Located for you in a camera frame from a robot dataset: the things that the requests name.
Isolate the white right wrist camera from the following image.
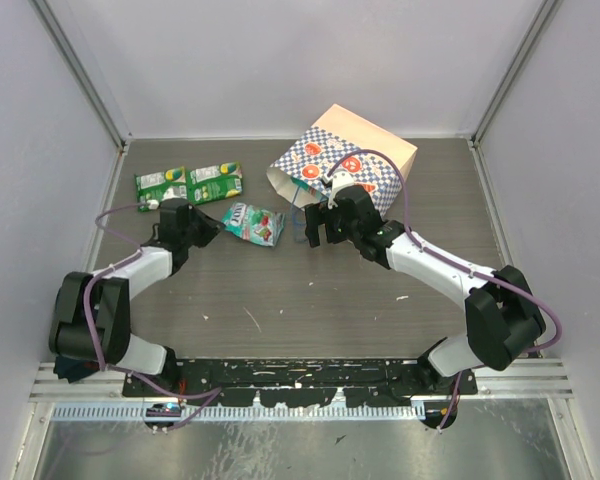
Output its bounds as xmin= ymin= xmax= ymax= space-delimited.
xmin=321 ymin=169 xmax=354 ymax=209

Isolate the perforated cable duct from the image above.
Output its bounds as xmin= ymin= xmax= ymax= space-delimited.
xmin=51 ymin=402 xmax=426 ymax=423

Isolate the blue bag handle cord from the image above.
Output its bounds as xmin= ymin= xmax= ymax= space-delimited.
xmin=287 ymin=180 xmax=309 ymax=211
xmin=289 ymin=204 xmax=309 ymax=245

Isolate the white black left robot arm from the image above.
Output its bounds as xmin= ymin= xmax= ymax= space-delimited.
xmin=49 ymin=198 xmax=224 ymax=396

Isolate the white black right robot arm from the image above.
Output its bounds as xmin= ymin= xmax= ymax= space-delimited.
xmin=304 ymin=185 xmax=546 ymax=394

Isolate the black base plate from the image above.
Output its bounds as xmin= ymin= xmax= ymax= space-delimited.
xmin=152 ymin=358 xmax=454 ymax=408

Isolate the dark blue folded cloth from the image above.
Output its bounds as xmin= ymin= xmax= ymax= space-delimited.
xmin=53 ymin=351 xmax=106 ymax=384

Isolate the aluminium rail frame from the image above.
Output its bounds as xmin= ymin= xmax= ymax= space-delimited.
xmin=30 ymin=358 xmax=573 ymax=408

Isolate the checkered paper bag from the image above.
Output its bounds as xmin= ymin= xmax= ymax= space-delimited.
xmin=266 ymin=104 xmax=417 ymax=215

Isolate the teal mint candy packet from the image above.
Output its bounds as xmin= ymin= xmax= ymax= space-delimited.
xmin=222 ymin=202 xmax=286 ymax=247

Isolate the green snack packet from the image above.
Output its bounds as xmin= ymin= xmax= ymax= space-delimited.
xmin=187 ymin=162 xmax=243 ymax=205
xmin=134 ymin=166 xmax=188 ymax=204

